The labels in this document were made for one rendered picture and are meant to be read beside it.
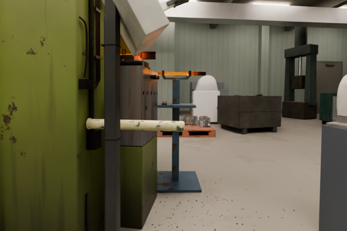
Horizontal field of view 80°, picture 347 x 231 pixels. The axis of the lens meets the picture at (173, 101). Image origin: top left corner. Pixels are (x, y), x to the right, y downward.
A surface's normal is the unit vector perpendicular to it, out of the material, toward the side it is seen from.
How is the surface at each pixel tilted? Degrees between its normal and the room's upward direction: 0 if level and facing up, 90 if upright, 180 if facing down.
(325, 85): 90
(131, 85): 90
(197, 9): 90
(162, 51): 90
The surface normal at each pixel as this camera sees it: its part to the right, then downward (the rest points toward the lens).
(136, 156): -0.14, 0.03
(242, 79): 0.08, 0.04
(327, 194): -1.00, 0.00
